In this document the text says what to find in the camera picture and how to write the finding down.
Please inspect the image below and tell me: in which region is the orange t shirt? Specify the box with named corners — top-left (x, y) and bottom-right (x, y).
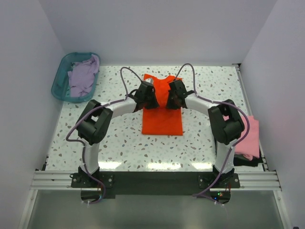
top-left (142, 74), bottom-right (183, 136)

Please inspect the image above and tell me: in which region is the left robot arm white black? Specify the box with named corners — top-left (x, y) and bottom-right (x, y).
top-left (76, 81), bottom-right (159, 187)

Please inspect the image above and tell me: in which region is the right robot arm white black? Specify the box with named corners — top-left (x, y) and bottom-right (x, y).
top-left (166, 80), bottom-right (245, 187)

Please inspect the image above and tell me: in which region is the lilac t shirt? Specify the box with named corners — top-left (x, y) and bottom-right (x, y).
top-left (68, 54), bottom-right (100, 97)

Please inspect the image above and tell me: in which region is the teal plastic basket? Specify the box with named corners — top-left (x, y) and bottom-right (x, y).
top-left (51, 52), bottom-right (101, 103)

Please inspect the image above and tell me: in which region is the pink folded t shirt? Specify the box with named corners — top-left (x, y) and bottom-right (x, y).
top-left (235, 116), bottom-right (260, 160)

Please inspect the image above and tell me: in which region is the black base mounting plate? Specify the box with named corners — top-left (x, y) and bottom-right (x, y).
top-left (70, 169), bottom-right (241, 200)

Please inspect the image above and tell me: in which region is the black folded t shirt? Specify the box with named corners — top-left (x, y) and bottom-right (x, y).
top-left (234, 155), bottom-right (263, 167)

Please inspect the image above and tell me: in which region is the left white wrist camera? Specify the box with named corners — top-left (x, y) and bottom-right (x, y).
top-left (145, 78), bottom-right (154, 85)

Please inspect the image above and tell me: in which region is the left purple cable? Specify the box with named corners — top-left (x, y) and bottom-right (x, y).
top-left (65, 67), bottom-right (143, 204)

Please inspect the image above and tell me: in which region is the purple cable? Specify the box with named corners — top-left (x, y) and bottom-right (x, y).
top-left (65, 67), bottom-right (143, 204)
top-left (192, 62), bottom-right (251, 199)

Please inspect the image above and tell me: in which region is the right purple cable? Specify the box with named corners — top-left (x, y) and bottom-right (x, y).
top-left (192, 62), bottom-right (251, 199)

